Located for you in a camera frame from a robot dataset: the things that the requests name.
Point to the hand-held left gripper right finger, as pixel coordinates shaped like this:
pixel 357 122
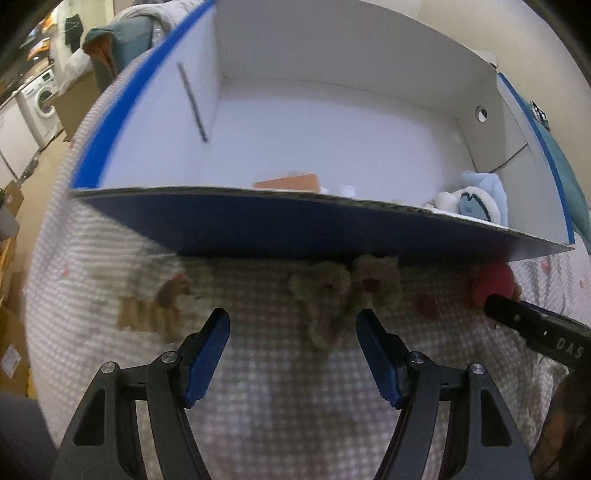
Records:
pixel 378 360

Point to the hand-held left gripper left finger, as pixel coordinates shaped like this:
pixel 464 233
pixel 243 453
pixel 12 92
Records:
pixel 207 360

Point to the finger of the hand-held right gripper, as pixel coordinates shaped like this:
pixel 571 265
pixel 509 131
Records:
pixel 535 327

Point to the red plush heart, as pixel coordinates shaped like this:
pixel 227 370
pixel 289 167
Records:
pixel 494 284

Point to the brown plush bow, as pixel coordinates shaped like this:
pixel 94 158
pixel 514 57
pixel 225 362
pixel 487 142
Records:
pixel 346 295

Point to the blue and white plush toy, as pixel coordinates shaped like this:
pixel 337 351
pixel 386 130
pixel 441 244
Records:
pixel 482 198

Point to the blue cardboard box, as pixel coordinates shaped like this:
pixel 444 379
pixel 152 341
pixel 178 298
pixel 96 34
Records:
pixel 323 138

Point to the person's right hand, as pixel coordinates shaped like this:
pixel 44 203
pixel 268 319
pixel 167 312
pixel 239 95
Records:
pixel 561 424

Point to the printed checked blanket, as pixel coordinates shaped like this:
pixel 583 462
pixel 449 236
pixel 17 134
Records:
pixel 277 415

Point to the orange flat object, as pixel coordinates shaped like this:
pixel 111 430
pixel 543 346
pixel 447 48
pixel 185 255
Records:
pixel 288 182

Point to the black and white small object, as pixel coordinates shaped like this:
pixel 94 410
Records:
pixel 539 110

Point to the cardboard box on floor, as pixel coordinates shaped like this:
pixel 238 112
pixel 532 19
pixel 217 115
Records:
pixel 10 207

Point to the white washing machine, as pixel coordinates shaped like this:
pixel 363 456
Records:
pixel 40 102

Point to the teal sofa armrest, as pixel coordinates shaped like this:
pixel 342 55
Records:
pixel 115 44

